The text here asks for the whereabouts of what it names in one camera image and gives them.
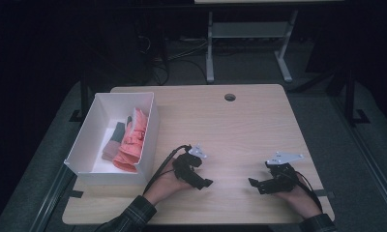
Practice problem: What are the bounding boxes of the bundle of floor cables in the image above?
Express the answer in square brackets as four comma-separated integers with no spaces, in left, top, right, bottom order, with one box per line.
[134,33,209,86]

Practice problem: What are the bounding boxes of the person's left hand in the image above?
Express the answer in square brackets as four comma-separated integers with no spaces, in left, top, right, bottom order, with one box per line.
[142,159,191,206]

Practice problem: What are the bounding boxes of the person's right hand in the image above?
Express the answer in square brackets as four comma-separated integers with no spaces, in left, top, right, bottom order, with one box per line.
[273,175,322,220]

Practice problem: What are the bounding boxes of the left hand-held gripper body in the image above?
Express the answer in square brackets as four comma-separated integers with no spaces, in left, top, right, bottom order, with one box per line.
[171,143,209,187]

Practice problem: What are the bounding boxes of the grey and pink knit glove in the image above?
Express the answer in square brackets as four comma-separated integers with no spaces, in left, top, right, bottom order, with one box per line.
[101,121,127,162]

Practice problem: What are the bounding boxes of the pink padded glove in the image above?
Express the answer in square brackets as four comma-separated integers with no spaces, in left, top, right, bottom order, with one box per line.
[127,107,150,153]

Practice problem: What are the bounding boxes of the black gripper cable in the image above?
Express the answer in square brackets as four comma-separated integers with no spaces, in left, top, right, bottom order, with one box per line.
[296,172,324,215]
[142,144,194,195]

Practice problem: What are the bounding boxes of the black tape strip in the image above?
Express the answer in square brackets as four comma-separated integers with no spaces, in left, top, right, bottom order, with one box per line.
[313,189,335,199]
[66,189,85,199]

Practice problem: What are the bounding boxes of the white metal table frame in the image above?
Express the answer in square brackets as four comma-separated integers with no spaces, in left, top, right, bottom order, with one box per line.
[205,9,300,85]

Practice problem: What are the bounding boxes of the white rectangular box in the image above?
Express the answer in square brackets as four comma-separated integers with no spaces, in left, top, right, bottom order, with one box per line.
[64,91,161,187]

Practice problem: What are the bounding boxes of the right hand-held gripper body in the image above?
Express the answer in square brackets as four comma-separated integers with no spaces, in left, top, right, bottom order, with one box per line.
[263,151,305,195]

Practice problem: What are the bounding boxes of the pink cloth items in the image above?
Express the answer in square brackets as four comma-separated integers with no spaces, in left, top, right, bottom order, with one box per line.
[112,136,143,174]

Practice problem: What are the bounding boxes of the black metal stand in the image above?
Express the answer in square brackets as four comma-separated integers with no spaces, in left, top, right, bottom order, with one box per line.
[341,61,372,127]
[68,61,90,124]

